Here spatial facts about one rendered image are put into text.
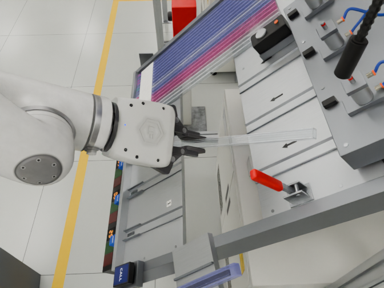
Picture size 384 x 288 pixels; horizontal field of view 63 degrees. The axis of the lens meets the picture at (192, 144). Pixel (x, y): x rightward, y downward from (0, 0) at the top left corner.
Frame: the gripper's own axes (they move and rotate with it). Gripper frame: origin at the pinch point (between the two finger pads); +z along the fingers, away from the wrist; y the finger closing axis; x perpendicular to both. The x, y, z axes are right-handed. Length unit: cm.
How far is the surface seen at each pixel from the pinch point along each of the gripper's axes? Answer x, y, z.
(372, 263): -12.5, -18.7, 35.3
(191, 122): 107, 36, 68
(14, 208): 137, -21, -13
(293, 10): -11.6, 25.2, 11.6
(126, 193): 31.9, -9.2, 1.9
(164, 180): 19.7, -5.5, 6.0
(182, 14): 56, 64, 26
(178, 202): 12.6, -10.2, 5.9
